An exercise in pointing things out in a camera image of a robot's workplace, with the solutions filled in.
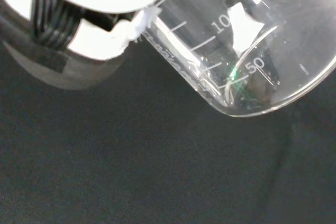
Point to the black bench cloth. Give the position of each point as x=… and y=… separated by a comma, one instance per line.
x=157, y=169

